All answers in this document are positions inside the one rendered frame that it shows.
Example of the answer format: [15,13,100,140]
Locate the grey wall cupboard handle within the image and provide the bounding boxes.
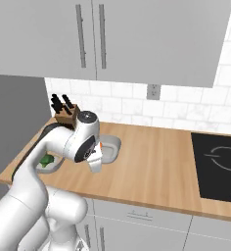
[98,3,108,70]
[74,3,88,70]

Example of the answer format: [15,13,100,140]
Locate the black hob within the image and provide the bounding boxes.
[190,131,231,205]

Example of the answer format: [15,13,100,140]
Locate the grey base cupboard handle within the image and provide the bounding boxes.
[83,224,92,250]
[99,226,107,251]

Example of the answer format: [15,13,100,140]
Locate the grey fridge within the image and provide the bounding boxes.
[0,43,54,201]

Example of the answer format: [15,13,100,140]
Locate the grey drawer handle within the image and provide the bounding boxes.
[126,211,154,222]

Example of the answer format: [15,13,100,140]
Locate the green broccoli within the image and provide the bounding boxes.
[39,154,55,169]

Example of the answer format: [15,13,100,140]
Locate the grey base cupboard door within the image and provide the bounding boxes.
[181,232,231,251]
[94,217,189,251]
[75,197,99,251]

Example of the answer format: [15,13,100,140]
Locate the clear container with broccoli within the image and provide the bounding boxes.
[35,151,65,175]

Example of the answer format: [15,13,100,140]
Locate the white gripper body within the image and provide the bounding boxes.
[86,152,105,175]

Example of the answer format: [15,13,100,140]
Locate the wide grey wall cupboard door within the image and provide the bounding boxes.
[91,0,231,89]

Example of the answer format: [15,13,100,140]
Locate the clear container with shrimp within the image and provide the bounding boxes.
[99,133,122,165]

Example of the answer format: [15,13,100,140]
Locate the grey drawer front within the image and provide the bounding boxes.
[92,198,194,235]
[188,215,231,245]

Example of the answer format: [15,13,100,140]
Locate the wooden knife block, black knives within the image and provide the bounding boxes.
[50,93,81,128]

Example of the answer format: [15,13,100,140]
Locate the grey wall socket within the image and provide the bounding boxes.
[146,83,162,101]

